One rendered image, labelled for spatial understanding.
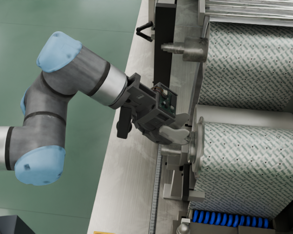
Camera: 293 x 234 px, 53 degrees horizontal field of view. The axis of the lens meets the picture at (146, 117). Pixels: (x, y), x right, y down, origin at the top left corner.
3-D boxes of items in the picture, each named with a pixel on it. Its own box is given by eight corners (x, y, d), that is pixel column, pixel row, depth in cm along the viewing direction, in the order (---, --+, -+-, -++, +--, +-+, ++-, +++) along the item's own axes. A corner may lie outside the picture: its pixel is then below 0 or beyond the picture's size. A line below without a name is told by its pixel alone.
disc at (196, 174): (194, 139, 80) (202, 103, 68) (196, 139, 80) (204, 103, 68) (193, 190, 71) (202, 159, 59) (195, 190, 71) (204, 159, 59)
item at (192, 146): (187, 148, 75) (190, 124, 71) (195, 149, 75) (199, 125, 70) (187, 169, 69) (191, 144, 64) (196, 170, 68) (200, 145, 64)
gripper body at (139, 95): (178, 124, 58) (129, 93, 52) (149, 139, 63) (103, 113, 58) (180, 94, 62) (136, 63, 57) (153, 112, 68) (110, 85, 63)
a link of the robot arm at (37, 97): (11, 133, 56) (37, 100, 49) (20, 89, 62) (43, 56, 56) (50, 144, 60) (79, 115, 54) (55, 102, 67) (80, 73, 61)
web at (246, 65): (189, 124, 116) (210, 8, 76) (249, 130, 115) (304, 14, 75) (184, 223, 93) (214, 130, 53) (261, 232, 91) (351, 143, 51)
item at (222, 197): (188, 207, 84) (196, 178, 69) (272, 217, 82) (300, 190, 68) (188, 209, 84) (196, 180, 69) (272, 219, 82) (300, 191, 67)
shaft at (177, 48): (161, 48, 81) (162, 38, 78) (183, 49, 80) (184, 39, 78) (160, 55, 79) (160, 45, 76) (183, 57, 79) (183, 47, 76)
